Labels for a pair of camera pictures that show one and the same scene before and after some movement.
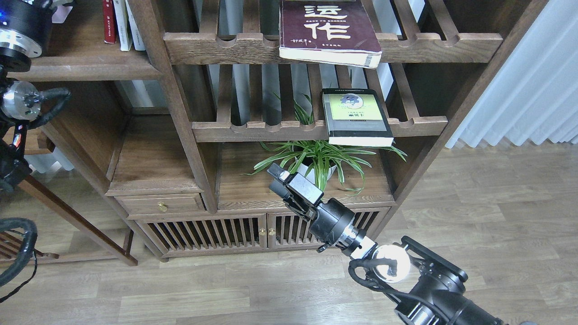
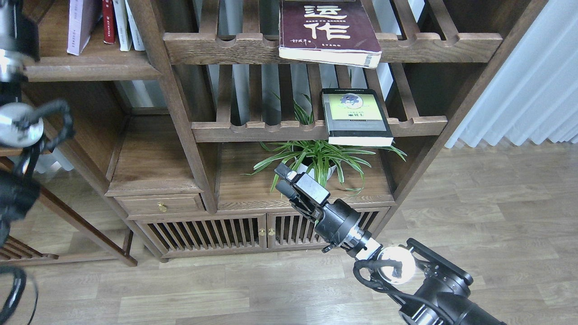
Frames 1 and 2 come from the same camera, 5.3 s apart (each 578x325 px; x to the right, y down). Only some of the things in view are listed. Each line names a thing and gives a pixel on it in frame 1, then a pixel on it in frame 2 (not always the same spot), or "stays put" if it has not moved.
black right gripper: x=329 y=220 stays put
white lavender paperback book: x=61 y=14 → x=83 y=16
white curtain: x=533 y=95 stays put
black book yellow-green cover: x=356 y=117 stays put
